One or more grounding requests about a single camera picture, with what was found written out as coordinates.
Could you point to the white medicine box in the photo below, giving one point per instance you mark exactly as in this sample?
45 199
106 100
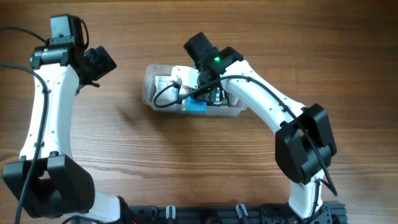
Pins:
169 95

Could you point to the white Panadol box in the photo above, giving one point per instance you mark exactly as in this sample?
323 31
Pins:
186 88

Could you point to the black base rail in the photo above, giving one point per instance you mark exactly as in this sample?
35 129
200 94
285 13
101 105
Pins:
278 213

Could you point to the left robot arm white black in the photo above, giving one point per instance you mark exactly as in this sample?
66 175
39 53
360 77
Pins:
46 180

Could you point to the blue lozenge box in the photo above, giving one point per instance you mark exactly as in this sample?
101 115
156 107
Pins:
193 105

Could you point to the clear plastic container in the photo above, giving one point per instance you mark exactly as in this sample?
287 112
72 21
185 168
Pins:
222 109

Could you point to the small clear spray bottle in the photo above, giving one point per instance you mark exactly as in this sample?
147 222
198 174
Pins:
233 100

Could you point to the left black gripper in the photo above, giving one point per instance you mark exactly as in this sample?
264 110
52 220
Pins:
102 60

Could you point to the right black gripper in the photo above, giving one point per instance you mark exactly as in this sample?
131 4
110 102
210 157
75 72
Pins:
200 90

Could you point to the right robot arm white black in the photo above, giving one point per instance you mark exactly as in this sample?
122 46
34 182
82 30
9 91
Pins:
304 142

